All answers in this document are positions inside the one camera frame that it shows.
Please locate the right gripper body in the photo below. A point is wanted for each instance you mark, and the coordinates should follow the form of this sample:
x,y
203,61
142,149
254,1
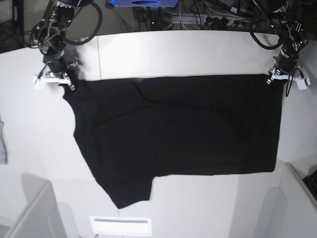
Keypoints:
x,y
56,63

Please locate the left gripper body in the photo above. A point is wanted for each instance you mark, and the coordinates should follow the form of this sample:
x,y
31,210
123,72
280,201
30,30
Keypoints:
x,y
285,62

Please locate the black T-shirt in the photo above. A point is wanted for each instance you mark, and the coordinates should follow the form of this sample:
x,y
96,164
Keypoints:
x,y
130,131

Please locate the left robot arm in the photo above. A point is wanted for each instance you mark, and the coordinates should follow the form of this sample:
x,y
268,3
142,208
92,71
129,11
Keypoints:
x,y
292,38

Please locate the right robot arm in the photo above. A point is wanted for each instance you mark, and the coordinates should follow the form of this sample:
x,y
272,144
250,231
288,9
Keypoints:
x,y
49,35

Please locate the grey cloth at left edge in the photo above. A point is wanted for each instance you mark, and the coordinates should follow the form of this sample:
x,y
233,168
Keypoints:
x,y
3,151

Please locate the white power strip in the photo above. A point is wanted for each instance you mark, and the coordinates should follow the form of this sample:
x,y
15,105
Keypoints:
x,y
188,19

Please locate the black keyboard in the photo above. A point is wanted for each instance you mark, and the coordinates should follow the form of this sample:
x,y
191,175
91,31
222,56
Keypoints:
x,y
311,183

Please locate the blue box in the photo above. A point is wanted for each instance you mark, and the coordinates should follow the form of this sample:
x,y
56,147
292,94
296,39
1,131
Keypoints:
x,y
144,3

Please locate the white box right side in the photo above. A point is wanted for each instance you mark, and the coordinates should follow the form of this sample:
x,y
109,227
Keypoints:
x,y
288,211

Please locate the white box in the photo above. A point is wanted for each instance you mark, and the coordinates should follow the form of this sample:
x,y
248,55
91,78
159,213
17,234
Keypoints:
x,y
29,209
288,211

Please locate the white box bottom left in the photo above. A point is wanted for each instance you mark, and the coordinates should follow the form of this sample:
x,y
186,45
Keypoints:
x,y
29,209

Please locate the white slot plate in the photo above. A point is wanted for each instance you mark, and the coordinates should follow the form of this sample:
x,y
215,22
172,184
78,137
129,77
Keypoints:
x,y
121,226

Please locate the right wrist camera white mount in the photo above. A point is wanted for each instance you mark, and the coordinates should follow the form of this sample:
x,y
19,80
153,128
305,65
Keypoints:
x,y
62,78

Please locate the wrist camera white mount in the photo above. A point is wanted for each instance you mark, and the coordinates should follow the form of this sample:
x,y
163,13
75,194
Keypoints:
x,y
302,80
62,78

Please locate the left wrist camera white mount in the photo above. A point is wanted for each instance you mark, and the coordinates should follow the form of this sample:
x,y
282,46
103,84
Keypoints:
x,y
302,80

